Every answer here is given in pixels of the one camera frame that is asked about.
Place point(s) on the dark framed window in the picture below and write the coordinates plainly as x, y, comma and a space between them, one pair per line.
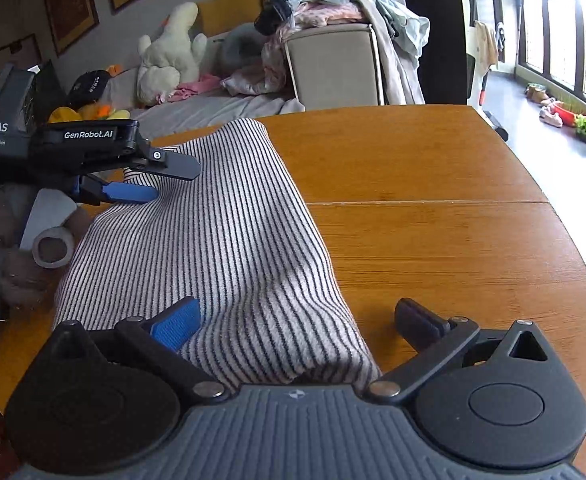
573, 25

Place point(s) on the pile of clothes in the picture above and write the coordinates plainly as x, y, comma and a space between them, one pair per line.
398, 20

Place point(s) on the red bowl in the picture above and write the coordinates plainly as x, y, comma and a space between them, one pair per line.
567, 114

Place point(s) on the beige draped garment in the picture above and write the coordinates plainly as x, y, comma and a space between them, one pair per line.
393, 70

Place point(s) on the white plush duck toy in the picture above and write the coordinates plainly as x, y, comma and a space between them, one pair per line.
165, 60

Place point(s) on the black garment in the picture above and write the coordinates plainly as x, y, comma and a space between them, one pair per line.
270, 17

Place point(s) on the yellow plush toy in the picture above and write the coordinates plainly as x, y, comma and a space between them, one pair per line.
93, 111

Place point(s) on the striped white knit garment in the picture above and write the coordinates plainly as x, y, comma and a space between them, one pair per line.
223, 240

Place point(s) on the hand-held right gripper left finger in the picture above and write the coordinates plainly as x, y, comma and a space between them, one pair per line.
179, 327

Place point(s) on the grey bed sheet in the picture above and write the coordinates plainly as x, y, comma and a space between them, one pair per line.
213, 110

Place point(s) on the black cap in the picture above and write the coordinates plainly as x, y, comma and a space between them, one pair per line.
89, 87

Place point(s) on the small pink cloth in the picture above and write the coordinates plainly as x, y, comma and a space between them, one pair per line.
193, 86

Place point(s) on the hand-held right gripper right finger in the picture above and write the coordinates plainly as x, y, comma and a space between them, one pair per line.
418, 322

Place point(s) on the pale slipper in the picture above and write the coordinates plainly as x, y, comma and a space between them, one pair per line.
550, 117

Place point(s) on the person's brown fuzzy clothing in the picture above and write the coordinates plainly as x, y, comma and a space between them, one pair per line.
18, 270

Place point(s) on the large framed wall picture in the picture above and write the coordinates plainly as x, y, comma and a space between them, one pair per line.
68, 2

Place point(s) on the beige upholstered chair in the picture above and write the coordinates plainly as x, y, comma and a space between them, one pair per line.
330, 65

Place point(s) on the brown plant pot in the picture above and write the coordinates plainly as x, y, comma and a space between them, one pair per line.
536, 93

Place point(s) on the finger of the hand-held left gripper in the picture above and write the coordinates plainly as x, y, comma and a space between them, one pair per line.
128, 194
173, 165

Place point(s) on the yellow sofa cushion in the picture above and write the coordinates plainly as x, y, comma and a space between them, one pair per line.
230, 7

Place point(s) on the black equipment foot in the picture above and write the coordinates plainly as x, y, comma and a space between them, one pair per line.
495, 126

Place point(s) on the pink garment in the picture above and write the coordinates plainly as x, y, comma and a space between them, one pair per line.
318, 15

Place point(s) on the grey plush toy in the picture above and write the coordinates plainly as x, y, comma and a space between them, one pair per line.
240, 47

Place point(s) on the dark curtain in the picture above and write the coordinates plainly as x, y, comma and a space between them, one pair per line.
435, 30

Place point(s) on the pale pink crumpled cloth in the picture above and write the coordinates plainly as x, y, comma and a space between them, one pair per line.
253, 80

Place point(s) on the white hanging towel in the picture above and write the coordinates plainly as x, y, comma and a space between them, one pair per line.
486, 42

